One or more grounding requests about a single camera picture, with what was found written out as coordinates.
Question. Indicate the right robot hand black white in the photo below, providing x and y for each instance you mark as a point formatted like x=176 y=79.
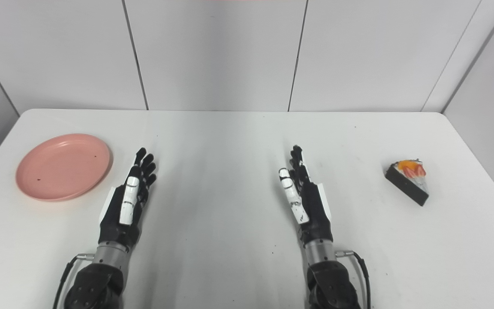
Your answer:
x=315 y=214

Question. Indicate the cake slice with fruit topping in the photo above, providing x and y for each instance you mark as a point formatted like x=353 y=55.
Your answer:
x=409 y=180

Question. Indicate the pink round plate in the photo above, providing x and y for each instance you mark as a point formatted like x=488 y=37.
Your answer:
x=63 y=166

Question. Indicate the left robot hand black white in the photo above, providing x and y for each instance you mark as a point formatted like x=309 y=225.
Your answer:
x=118 y=223

